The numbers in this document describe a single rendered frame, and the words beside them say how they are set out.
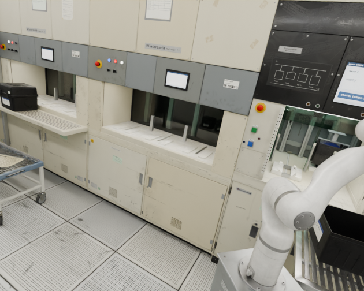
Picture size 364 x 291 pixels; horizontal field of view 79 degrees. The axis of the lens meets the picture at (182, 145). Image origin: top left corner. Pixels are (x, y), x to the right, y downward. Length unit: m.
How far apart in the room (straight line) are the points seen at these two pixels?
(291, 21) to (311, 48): 0.19
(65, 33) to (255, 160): 2.03
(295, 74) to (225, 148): 0.64
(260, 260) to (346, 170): 0.45
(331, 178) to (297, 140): 1.61
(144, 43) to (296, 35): 1.05
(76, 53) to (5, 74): 1.32
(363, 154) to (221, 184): 1.06
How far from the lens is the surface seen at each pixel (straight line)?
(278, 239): 0.94
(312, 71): 1.52
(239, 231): 1.89
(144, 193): 2.16
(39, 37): 2.89
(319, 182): 0.87
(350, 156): 0.91
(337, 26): 1.55
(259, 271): 1.04
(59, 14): 2.63
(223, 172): 1.70
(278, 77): 1.52
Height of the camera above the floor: 1.53
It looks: 20 degrees down
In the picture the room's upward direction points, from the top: 9 degrees clockwise
